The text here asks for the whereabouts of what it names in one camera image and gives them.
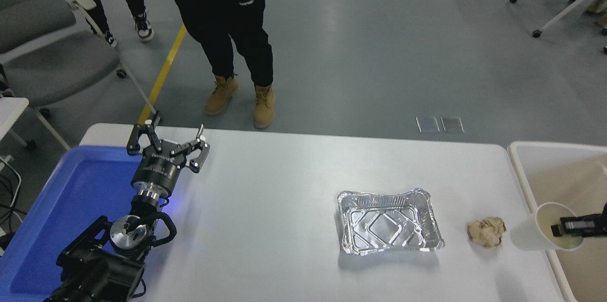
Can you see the white rolling chair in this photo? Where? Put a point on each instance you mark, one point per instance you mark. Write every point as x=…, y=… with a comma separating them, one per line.
x=537, y=34

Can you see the white paper cup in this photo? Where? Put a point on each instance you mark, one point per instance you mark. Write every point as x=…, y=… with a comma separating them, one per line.
x=526, y=235

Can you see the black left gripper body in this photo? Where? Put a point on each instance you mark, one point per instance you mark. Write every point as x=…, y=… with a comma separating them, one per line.
x=156, y=173

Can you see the clear square floor plate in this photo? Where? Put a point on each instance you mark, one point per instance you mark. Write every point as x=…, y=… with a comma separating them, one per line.
x=427, y=124
x=452, y=123

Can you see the person with tan boots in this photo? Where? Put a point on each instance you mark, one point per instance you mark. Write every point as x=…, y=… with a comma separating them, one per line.
x=223, y=17

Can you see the crumpled tan paper ball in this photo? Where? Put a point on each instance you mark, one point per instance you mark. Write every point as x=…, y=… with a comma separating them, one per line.
x=486, y=232

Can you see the blue plastic tray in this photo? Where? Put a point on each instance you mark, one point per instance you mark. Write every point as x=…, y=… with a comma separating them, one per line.
x=71, y=188

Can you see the large pale bin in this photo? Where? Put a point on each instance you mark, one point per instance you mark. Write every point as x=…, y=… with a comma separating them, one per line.
x=559, y=169

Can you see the small white side table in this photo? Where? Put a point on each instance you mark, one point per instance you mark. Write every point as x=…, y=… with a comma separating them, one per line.
x=10, y=109

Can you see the grey office chair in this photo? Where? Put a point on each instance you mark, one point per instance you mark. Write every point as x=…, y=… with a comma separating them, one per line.
x=57, y=65

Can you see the silver foil tray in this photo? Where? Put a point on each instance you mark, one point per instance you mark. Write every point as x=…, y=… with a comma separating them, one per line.
x=390, y=224

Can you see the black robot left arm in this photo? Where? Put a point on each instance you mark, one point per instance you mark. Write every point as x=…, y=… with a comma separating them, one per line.
x=95, y=269

